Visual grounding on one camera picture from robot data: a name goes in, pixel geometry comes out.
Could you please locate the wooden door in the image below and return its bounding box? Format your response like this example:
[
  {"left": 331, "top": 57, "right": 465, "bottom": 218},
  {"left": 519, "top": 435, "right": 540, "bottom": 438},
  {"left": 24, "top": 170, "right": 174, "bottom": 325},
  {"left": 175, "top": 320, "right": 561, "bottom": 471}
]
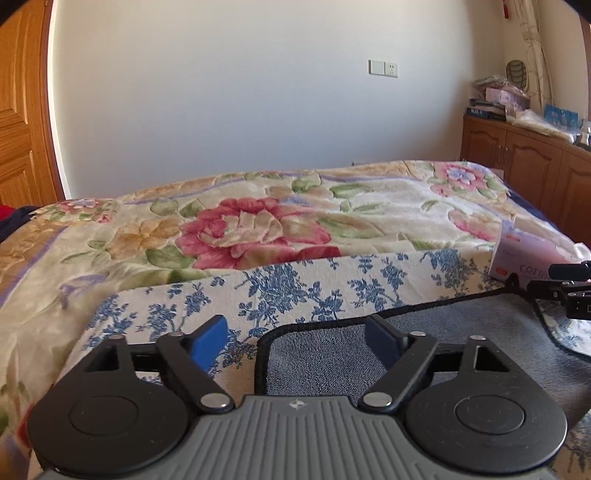
[{"left": 0, "top": 0, "right": 65, "bottom": 208}]

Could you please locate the blue printed box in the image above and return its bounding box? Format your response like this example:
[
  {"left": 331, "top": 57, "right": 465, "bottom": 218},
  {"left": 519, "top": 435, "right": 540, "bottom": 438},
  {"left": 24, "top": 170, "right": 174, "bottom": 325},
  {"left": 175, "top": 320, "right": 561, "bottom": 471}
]
[{"left": 544, "top": 104, "right": 580, "bottom": 131}]

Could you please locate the blue floral white cloth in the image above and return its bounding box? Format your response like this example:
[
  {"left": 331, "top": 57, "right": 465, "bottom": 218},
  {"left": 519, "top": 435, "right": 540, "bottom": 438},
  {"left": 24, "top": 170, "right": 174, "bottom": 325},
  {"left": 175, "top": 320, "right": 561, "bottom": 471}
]
[{"left": 58, "top": 248, "right": 591, "bottom": 480}]

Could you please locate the patterned cream curtain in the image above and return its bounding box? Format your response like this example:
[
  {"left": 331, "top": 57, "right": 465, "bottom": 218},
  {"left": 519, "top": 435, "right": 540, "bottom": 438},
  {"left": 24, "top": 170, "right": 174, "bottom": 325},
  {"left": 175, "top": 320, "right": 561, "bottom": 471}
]
[{"left": 512, "top": 0, "right": 555, "bottom": 116}]

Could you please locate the grey towel with black edge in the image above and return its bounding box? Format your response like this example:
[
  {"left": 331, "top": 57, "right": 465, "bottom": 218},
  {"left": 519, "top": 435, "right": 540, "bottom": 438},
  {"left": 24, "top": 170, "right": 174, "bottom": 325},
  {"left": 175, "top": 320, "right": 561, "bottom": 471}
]
[{"left": 255, "top": 287, "right": 591, "bottom": 430}]

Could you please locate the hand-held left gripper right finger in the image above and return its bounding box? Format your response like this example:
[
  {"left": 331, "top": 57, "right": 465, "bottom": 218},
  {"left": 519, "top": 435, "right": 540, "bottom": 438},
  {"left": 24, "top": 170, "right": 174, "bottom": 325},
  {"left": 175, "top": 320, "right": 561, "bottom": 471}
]
[{"left": 361, "top": 316, "right": 514, "bottom": 412}]

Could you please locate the wooden cabinet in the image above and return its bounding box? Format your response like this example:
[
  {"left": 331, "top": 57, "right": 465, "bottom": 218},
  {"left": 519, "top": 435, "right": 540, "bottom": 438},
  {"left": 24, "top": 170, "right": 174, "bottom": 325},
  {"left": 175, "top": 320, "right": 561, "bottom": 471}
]
[{"left": 459, "top": 113, "right": 591, "bottom": 245}]

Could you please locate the pink floral blanket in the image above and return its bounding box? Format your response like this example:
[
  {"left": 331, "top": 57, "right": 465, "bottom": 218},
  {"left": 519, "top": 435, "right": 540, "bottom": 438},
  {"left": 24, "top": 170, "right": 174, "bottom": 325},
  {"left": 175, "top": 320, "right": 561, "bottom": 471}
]
[{"left": 0, "top": 159, "right": 591, "bottom": 480}]

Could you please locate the dark red and navy clothing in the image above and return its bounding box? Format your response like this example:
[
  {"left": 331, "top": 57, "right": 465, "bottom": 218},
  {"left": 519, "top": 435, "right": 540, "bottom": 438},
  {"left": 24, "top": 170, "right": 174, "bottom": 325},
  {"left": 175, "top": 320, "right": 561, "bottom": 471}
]
[{"left": 0, "top": 205, "right": 42, "bottom": 244}]

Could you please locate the dark flat book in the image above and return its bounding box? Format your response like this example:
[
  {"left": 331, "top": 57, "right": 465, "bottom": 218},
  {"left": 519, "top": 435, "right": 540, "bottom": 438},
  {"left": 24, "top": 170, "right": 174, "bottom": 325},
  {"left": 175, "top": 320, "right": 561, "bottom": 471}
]
[{"left": 465, "top": 106, "right": 508, "bottom": 123}]

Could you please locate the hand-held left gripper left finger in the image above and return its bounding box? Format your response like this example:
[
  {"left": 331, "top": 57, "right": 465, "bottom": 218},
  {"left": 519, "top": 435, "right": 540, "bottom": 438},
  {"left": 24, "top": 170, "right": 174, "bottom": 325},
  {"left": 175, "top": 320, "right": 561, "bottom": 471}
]
[{"left": 83, "top": 315, "right": 235, "bottom": 413}]

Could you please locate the green woven hand fan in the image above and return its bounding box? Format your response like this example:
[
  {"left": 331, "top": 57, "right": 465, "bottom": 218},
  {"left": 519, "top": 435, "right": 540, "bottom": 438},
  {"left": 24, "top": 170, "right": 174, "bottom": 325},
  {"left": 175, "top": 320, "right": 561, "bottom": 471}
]
[{"left": 505, "top": 60, "right": 530, "bottom": 94}]

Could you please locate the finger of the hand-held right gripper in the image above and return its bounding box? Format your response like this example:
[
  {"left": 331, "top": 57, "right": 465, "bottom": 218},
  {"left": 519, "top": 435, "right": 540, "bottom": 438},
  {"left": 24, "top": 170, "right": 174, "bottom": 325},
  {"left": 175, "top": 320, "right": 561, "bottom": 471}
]
[
  {"left": 549, "top": 261, "right": 591, "bottom": 281},
  {"left": 507, "top": 275, "right": 570, "bottom": 302}
]

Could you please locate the clear plastic bag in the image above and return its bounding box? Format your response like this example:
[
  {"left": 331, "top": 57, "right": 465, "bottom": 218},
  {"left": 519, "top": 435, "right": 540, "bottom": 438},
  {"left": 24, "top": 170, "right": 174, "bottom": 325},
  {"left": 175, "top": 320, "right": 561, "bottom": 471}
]
[{"left": 508, "top": 109, "right": 578, "bottom": 142}]

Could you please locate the white wall switch plate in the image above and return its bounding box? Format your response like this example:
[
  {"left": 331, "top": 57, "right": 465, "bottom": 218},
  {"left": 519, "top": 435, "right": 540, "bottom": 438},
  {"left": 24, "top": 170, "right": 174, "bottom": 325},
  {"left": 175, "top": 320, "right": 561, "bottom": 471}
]
[{"left": 368, "top": 58, "right": 398, "bottom": 79}]

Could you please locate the pink tissue pack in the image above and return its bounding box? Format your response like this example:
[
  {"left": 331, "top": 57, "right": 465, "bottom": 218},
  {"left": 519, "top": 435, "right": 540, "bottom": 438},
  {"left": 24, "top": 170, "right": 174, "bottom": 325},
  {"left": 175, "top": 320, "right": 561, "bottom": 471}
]
[{"left": 488, "top": 219, "right": 583, "bottom": 283}]

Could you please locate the pink box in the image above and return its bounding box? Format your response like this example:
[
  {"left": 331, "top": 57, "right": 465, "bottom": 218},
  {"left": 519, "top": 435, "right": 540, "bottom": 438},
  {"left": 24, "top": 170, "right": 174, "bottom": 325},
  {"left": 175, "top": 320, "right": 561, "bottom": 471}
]
[{"left": 485, "top": 88, "right": 530, "bottom": 112}]

